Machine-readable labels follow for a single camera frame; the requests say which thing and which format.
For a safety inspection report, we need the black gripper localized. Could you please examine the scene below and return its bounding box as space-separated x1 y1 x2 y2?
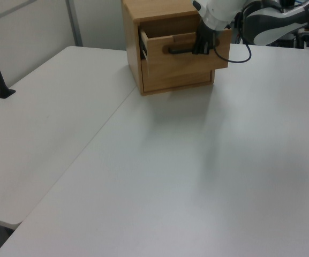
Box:
192 19 216 56

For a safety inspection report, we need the wooden drawer with black handle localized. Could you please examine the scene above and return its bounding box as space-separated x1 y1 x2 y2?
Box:
138 27 233 81

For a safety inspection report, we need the wooden drawer cabinet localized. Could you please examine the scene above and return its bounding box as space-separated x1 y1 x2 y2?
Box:
121 0 234 97

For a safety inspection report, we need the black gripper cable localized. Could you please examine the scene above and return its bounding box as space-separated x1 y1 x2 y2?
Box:
212 39 252 65

